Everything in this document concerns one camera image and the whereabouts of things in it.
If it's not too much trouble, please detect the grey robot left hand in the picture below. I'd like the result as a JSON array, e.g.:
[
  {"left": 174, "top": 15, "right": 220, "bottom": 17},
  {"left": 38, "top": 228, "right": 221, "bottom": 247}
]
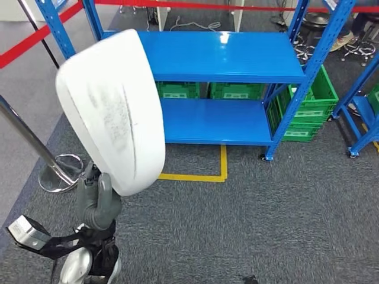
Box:
[{"left": 75, "top": 161, "right": 122, "bottom": 231}]

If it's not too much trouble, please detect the white curved plastic part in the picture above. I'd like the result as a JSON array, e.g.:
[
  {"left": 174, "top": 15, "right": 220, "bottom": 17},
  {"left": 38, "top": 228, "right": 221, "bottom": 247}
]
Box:
[{"left": 55, "top": 28, "right": 166, "bottom": 197}]

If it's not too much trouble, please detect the blue metal shelf rack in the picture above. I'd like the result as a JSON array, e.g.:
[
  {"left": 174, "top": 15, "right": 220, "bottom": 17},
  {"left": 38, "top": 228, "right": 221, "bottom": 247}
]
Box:
[
  {"left": 35, "top": 0, "right": 356, "bottom": 162},
  {"left": 328, "top": 53, "right": 379, "bottom": 159}
]

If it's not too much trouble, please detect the chrome barrier stanchion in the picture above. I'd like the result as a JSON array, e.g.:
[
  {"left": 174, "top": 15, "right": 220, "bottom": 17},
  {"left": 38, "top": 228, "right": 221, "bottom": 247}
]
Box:
[{"left": 0, "top": 95, "right": 85, "bottom": 194}]

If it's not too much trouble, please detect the black pole stanchion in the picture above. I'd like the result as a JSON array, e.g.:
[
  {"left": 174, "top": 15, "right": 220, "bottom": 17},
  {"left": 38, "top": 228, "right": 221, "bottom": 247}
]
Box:
[{"left": 17, "top": 0, "right": 60, "bottom": 70}]

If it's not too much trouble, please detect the white panel-leg desk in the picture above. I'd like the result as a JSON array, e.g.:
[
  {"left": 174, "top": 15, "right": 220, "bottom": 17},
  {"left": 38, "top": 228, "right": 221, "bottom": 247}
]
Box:
[{"left": 156, "top": 0, "right": 246, "bottom": 33}]

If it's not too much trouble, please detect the chrome stool star base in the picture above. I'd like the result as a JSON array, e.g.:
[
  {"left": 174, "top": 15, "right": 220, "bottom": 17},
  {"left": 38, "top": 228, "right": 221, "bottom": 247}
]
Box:
[
  {"left": 293, "top": 33, "right": 315, "bottom": 63},
  {"left": 340, "top": 40, "right": 377, "bottom": 67}
]

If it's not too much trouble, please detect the dark round ribbed base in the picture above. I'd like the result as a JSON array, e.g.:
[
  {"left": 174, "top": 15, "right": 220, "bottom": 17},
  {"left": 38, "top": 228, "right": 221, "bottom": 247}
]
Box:
[{"left": 302, "top": 11, "right": 331, "bottom": 29}]

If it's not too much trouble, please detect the person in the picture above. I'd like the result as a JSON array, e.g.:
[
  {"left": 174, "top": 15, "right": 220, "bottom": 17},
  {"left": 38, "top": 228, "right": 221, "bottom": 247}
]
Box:
[{"left": 330, "top": 11, "right": 379, "bottom": 53}]

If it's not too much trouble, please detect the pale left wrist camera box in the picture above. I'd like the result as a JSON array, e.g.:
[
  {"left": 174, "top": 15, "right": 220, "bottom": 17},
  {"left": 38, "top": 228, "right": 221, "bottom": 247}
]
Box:
[{"left": 6, "top": 214, "right": 51, "bottom": 251}]

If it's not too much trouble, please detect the white floor cable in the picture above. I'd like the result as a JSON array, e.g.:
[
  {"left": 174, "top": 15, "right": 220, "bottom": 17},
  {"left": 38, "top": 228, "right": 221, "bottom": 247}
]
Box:
[{"left": 169, "top": 15, "right": 221, "bottom": 33}]

